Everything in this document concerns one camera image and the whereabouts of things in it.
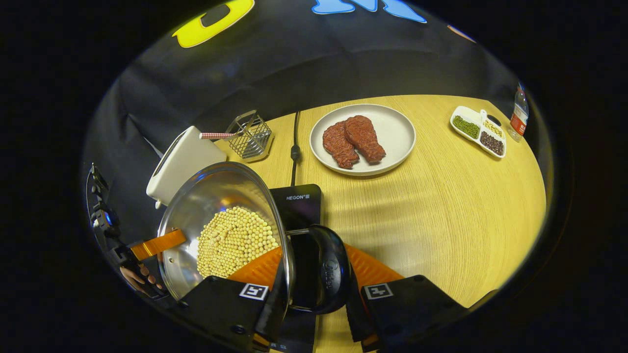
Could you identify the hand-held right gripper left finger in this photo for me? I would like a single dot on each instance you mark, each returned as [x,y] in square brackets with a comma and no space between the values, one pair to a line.
[221,309]

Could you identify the stainless steel pot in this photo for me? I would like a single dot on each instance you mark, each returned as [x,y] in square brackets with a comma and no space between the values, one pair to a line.
[196,206]

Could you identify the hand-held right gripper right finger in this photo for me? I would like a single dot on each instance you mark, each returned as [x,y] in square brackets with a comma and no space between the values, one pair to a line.
[407,306]

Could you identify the pile of yellow beans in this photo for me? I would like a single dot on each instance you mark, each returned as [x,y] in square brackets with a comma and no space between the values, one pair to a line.
[493,128]

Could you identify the clear plastic water bottle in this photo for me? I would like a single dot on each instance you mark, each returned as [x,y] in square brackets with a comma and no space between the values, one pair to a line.
[519,117]

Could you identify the pile of dark red beans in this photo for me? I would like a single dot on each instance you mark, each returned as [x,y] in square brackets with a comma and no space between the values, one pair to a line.
[492,143]

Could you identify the round grey plate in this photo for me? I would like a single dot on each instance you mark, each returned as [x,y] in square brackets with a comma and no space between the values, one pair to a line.
[397,132]

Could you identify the raw meat slice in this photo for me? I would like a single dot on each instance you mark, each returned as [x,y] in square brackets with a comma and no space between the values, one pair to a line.
[365,139]
[338,147]

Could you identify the white divided dish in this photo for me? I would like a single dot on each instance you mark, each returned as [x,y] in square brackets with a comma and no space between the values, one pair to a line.
[471,112]

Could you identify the red striped straw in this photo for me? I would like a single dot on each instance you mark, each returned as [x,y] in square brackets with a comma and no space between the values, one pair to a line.
[216,135]

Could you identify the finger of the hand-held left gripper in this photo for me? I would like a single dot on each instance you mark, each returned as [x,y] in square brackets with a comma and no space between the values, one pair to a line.
[159,243]

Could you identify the pile of soybeans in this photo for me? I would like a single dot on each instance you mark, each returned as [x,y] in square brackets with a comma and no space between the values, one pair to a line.
[235,240]

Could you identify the pile of green beans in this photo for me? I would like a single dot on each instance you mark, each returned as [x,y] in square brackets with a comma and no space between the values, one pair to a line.
[466,127]

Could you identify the white toaster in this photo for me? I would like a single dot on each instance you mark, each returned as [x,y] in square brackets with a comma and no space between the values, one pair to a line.
[184,159]

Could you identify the black induction cooktop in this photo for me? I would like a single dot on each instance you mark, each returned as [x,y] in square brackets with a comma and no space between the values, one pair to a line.
[301,206]

